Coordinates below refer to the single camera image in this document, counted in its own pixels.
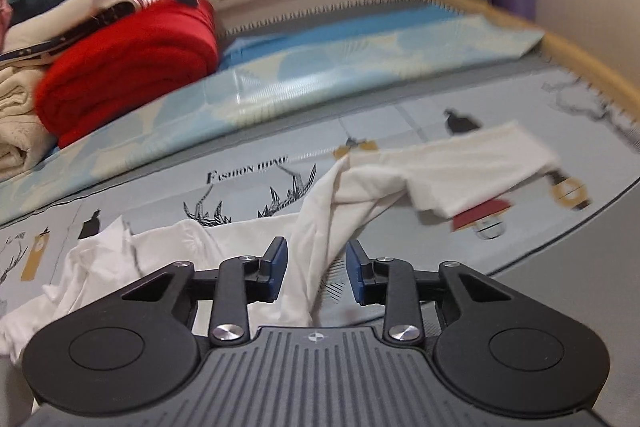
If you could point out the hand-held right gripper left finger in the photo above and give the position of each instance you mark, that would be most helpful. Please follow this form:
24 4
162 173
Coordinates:
278 268

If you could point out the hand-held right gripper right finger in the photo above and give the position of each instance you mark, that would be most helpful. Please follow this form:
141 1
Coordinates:
356 278

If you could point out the white garment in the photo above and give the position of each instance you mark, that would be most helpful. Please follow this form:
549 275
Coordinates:
350 192

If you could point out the grey printed bed sheet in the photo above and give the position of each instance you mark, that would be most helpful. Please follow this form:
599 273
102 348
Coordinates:
400 127

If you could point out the light blue patterned blanket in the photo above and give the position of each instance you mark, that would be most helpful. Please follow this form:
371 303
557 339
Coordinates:
300 72

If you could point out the red folded blanket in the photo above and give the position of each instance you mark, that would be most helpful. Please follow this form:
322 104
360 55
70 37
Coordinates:
125 67

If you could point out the white folded cloth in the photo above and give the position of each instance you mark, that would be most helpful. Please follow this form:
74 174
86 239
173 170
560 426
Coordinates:
75 4

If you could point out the wooden bed frame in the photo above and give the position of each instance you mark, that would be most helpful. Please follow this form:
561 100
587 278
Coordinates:
590 68

